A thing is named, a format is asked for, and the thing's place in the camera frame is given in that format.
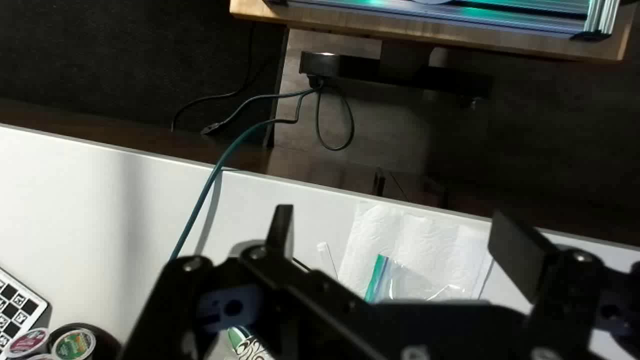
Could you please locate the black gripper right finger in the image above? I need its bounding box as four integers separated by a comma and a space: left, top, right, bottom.
488, 209, 640, 360

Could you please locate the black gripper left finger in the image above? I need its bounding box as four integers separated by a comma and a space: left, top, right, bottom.
122, 204, 377, 360

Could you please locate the green lid coffee pod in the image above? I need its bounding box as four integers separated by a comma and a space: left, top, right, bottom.
47, 323, 125, 360

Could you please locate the red lid coffee pod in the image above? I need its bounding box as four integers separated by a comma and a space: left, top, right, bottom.
3, 326, 51, 360

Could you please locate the light wooden table top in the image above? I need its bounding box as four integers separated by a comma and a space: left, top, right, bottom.
229, 0, 639, 65

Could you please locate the clear zip bag green seal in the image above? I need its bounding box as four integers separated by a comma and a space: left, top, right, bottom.
362, 253, 496, 306

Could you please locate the dark green cable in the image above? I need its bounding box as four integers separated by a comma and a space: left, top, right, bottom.
169, 88, 320, 265

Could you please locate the thin black cable loop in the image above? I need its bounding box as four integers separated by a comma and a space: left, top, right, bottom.
313, 83, 356, 154

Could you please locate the black stereo camera bar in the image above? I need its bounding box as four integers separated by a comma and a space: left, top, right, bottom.
299, 48, 496, 113

